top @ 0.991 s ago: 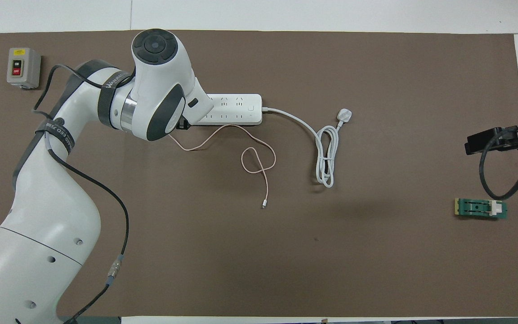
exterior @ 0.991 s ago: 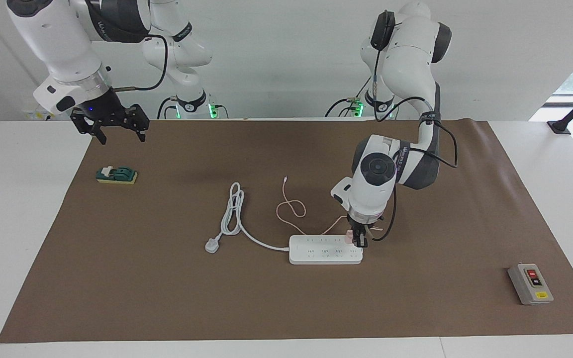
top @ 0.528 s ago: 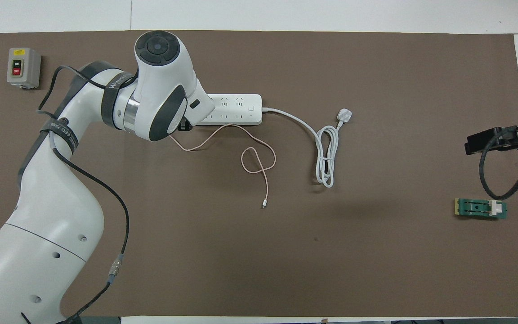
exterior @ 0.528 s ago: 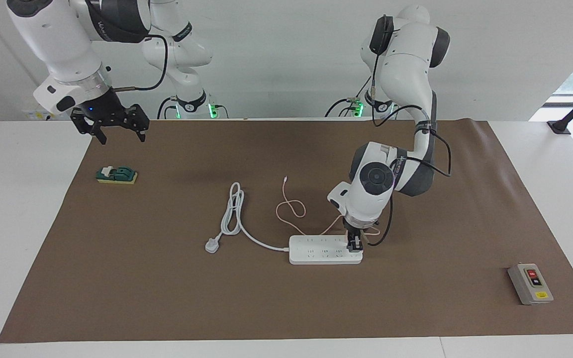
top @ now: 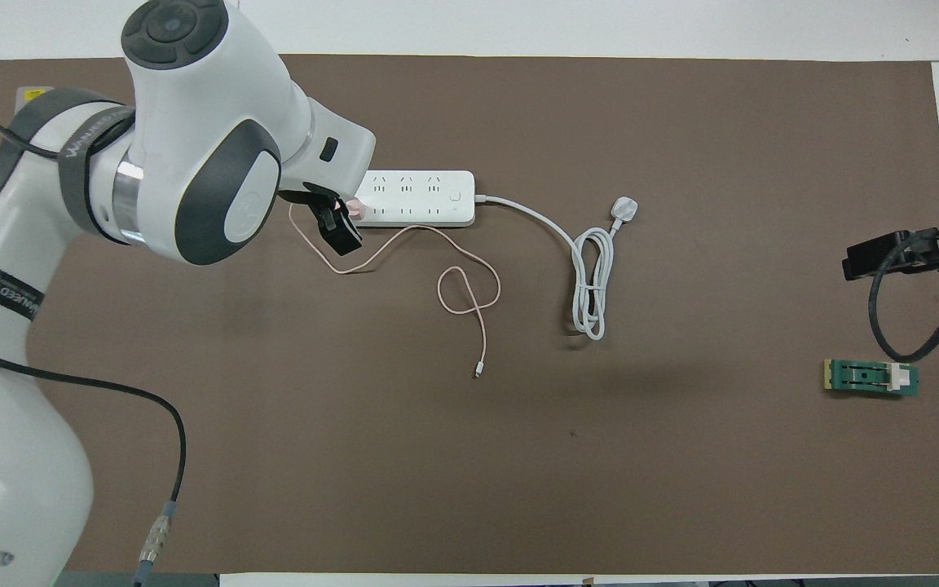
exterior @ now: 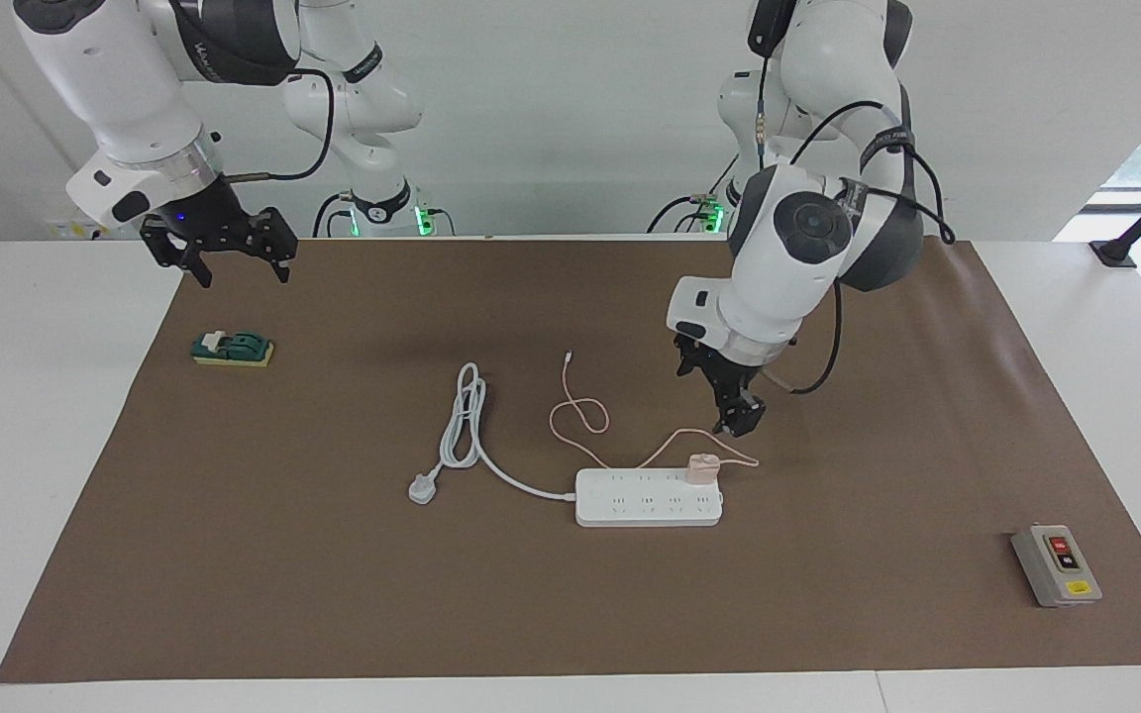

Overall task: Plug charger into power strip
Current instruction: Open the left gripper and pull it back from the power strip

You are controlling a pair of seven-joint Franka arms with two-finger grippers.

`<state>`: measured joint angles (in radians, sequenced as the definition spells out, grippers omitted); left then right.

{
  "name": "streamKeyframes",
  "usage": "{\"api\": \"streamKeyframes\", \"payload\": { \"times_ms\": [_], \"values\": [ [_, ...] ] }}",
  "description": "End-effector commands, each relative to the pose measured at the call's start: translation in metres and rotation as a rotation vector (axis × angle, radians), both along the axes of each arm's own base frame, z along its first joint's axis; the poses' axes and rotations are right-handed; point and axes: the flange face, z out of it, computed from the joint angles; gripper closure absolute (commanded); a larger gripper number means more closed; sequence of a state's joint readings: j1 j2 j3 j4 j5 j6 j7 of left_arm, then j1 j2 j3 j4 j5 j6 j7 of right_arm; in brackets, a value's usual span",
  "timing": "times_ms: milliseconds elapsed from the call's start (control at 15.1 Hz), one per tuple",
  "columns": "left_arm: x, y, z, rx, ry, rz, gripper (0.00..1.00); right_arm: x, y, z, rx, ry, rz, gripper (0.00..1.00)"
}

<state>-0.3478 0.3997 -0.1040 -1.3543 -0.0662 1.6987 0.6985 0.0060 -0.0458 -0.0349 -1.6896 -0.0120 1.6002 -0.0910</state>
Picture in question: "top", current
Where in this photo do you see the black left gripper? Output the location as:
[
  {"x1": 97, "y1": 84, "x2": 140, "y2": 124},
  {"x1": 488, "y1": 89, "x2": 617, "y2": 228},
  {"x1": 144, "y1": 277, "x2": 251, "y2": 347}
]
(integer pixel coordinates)
[{"x1": 278, "y1": 183, "x2": 364, "y2": 256}]

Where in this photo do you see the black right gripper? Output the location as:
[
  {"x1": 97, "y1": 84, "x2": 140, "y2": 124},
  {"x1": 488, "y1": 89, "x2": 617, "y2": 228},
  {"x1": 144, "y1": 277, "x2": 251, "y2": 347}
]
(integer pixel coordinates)
[{"x1": 843, "y1": 186, "x2": 939, "y2": 280}]

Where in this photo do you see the pink charging cable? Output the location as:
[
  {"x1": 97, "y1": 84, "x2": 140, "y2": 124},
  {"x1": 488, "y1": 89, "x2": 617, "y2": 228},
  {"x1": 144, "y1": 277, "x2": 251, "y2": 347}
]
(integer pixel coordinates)
[{"x1": 289, "y1": 202, "x2": 502, "y2": 379}]

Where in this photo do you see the white power strip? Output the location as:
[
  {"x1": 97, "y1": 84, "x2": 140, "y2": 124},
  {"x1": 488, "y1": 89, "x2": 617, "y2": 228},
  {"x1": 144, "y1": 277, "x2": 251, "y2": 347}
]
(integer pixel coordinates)
[{"x1": 353, "y1": 170, "x2": 477, "y2": 228}]

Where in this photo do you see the brown table mat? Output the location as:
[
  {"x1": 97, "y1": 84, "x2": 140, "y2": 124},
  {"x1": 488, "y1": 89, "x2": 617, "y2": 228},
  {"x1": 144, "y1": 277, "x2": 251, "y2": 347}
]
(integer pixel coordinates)
[{"x1": 0, "y1": 55, "x2": 939, "y2": 576}]

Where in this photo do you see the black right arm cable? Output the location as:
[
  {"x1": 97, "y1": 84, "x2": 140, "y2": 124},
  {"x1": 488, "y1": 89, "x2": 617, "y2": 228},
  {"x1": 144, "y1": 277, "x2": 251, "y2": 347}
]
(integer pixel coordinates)
[{"x1": 869, "y1": 220, "x2": 939, "y2": 364}]

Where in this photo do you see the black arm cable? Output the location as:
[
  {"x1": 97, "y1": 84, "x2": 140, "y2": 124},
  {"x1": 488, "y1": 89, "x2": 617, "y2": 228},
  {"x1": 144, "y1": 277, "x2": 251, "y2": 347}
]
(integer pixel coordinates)
[
  {"x1": 0, "y1": 114, "x2": 187, "y2": 586},
  {"x1": 869, "y1": 220, "x2": 939, "y2": 364}
]

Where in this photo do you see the green knife switch yellow base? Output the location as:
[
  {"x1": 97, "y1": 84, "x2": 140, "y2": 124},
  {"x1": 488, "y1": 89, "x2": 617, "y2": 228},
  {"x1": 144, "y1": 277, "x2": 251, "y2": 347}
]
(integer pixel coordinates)
[{"x1": 824, "y1": 358, "x2": 920, "y2": 400}]

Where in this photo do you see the white power cord with plug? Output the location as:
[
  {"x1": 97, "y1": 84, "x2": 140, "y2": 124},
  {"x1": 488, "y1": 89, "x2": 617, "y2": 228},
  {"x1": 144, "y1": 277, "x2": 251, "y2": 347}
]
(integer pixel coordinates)
[{"x1": 474, "y1": 194, "x2": 641, "y2": 342}]

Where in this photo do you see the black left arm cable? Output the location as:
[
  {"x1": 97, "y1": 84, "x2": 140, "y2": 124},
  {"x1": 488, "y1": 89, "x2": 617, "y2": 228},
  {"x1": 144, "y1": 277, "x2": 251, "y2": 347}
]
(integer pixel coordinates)
[{"x1": 0, "y1": 114, "x2": 187, "y2": 586}]

